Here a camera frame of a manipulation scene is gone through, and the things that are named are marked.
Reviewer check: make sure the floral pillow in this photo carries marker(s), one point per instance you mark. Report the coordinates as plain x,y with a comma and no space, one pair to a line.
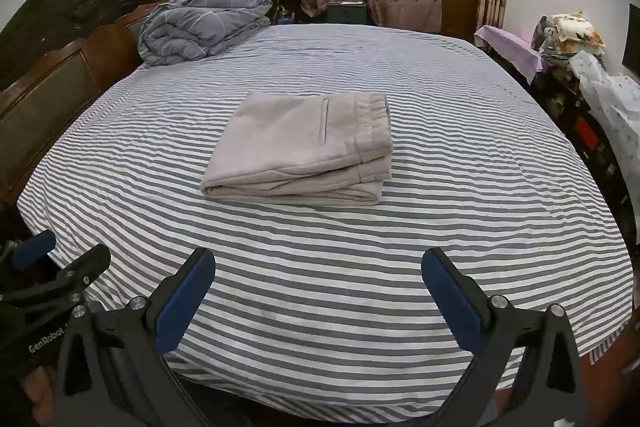
575,32

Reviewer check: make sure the person's left hand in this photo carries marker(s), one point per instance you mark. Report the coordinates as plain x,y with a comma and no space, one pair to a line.
39,389

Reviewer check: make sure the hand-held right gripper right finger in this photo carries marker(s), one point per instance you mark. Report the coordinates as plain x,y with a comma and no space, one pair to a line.
455,307

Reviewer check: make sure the dark wooden headboard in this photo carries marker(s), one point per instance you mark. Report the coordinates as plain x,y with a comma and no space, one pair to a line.
50,82

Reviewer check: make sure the grey blue quilt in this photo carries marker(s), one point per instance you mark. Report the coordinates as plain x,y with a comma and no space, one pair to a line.
200,27

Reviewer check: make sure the pile of folded bedding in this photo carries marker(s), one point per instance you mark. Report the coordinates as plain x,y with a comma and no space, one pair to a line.
547,47

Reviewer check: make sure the grey striped bed sheet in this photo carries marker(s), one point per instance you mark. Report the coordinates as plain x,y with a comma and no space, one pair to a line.
350,257

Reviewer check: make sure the dark storage box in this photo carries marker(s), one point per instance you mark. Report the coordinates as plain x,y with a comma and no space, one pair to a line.
347,13

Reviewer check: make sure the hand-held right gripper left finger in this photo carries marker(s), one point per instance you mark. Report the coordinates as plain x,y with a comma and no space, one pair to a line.
185,302

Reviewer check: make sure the white dotted cloth cover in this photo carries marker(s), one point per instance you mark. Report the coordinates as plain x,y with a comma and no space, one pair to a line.
610,102

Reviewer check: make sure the beige pants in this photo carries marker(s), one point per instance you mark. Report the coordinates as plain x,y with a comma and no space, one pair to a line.
290,142

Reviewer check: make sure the black wall television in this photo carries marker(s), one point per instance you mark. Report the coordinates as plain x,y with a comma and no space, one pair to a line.
632,42

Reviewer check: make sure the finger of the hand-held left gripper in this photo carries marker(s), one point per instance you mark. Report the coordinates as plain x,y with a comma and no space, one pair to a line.
80,274
32,249

